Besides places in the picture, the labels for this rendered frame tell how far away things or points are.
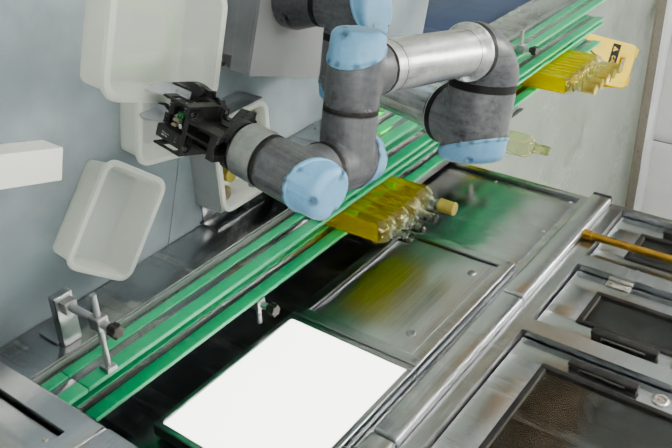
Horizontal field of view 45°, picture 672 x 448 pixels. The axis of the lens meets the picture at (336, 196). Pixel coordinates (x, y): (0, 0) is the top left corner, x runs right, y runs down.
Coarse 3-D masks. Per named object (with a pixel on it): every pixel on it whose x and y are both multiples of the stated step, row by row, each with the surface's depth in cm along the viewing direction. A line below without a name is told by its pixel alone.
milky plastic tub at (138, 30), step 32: (96, 0) 111; (128, 0) 119; (160, 0) 124; (192, 0) 127; (224, 0) 124; (96, 32) 112; (128, 32) 120; (160, 32) 125; (192, 32) 128; (224, 32) 126; (96, 64) 112; (128, 64) 122; (160, 64) 127; (192, 64) 129; (128, 96) 114; (160, 96) 119
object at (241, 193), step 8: (256, 104) 182; (264, 104) 184; (256, 112) 186; (264, 112) 185; (256, 120) 187; (264, 120) 186; (216, 168) 178; (224, 184) 191; (232, 184) 192; (240, 184) 192; (224, 192) 181; (232, 192) 189; (240, 192) 190; (248, 192) 190; (256, 192) 190; (224, 200) 182; (232, 200) 186; (240, 200) 187; (248, 200) 188; (224, 208) 182; (232, 208) 184
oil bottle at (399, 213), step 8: (360, 200) 205; (368, 200) 205; (376, 200) 205; (384, 200) 205; (376, 208) 201; (384, 208) 201; (392, 208) 201; (400, 208) 201; (392, 216) 198; (400, 216) 198; (408, 216) 200; (400, 224) 199
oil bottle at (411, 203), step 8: (368, 192) 208; (376, 192) 208; (384, 192) 208; (392, 192) 208; (400, 192) 208; (392, 200) 204; (400, 200) 204; (408, 200) 204; (416, 200) 204; (408, 208) 202; (416, 208) 203
